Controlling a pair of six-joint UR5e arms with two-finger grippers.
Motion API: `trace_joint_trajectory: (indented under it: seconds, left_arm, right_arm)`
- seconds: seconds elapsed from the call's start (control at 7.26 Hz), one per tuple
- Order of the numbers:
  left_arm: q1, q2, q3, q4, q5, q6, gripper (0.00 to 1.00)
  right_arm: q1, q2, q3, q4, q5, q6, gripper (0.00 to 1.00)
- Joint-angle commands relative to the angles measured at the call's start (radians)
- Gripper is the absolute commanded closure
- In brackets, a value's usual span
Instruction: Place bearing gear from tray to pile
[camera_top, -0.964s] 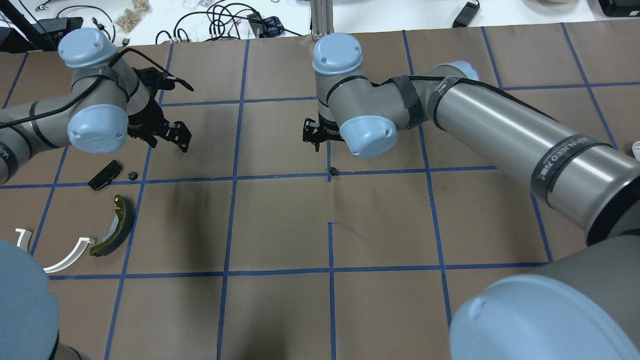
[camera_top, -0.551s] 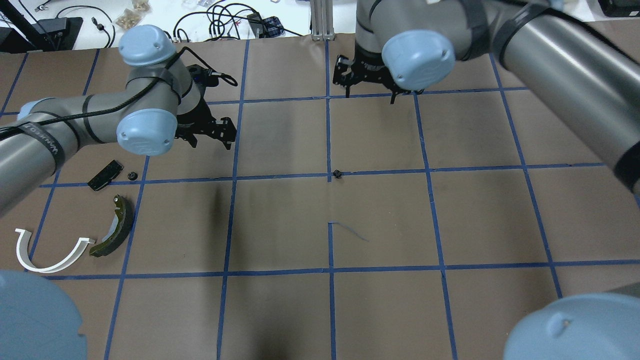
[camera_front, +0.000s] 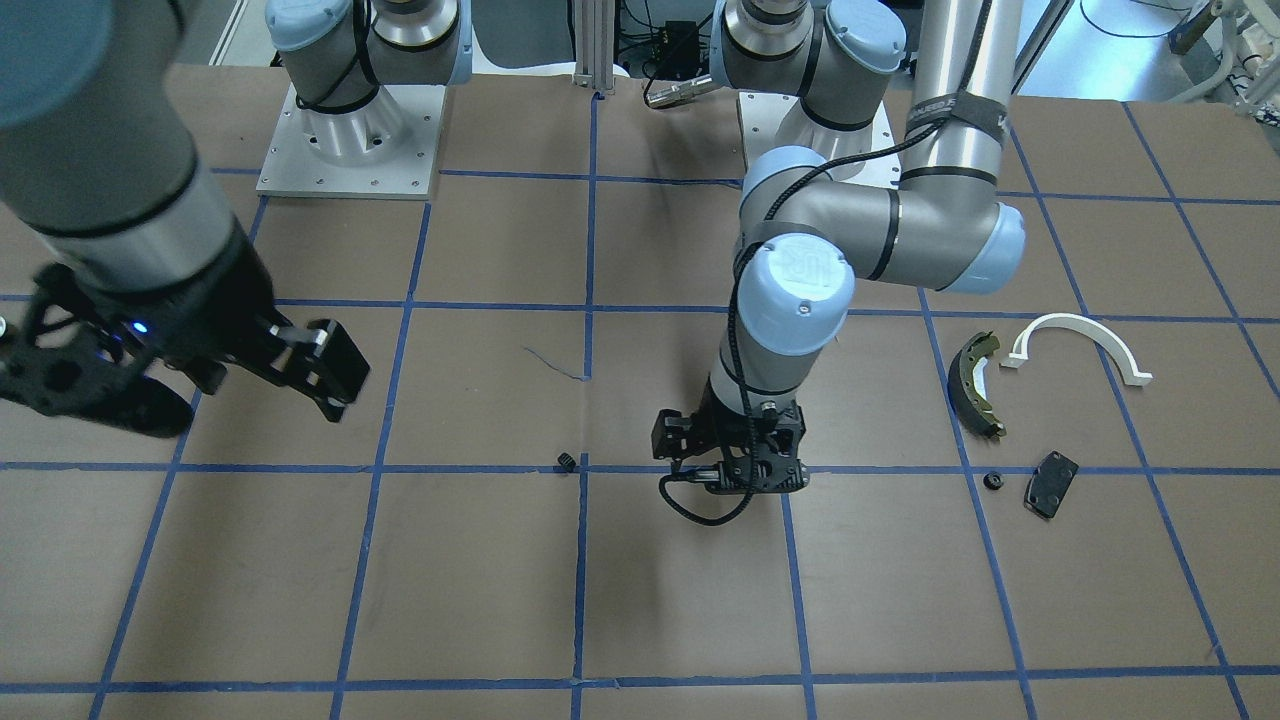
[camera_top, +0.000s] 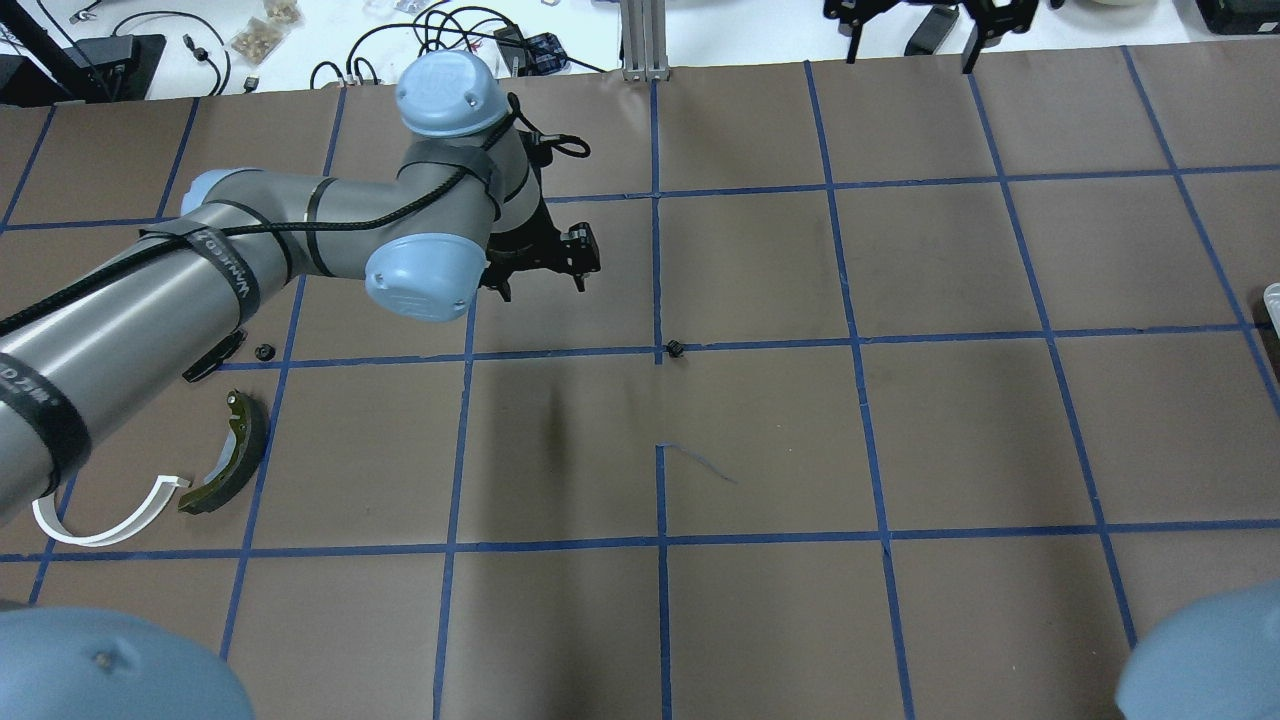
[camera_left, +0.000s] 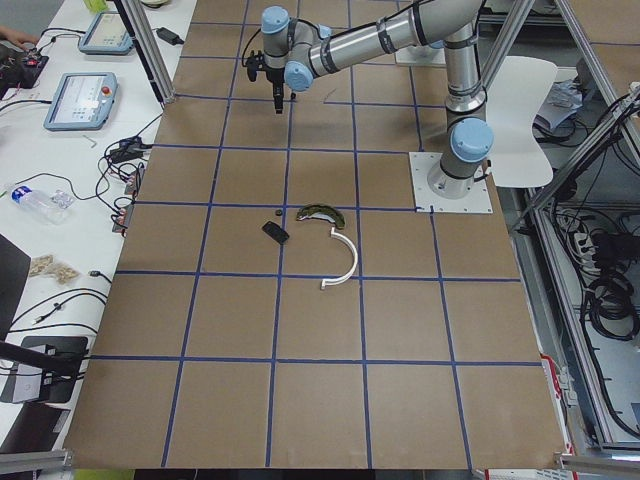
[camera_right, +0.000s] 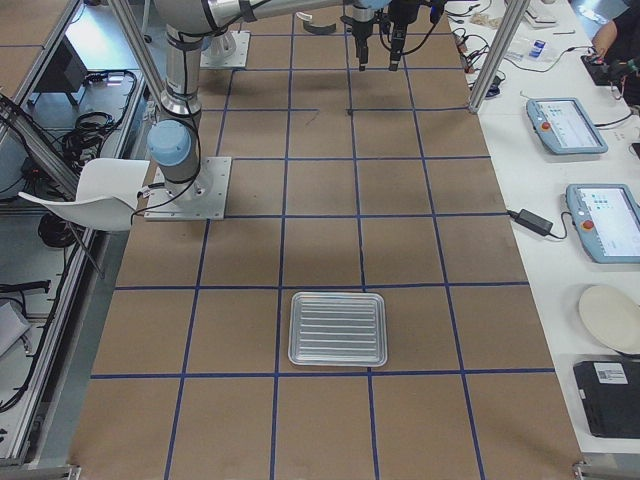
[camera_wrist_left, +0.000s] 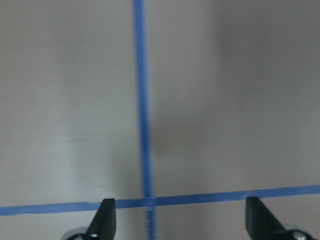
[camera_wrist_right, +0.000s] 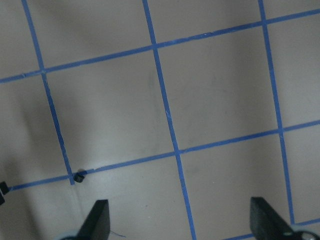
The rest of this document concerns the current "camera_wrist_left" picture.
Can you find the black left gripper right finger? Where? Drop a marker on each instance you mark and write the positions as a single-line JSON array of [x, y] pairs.
[[260, 223]]

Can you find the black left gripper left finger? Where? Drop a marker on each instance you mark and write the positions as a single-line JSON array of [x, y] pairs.
[[104, 224]]

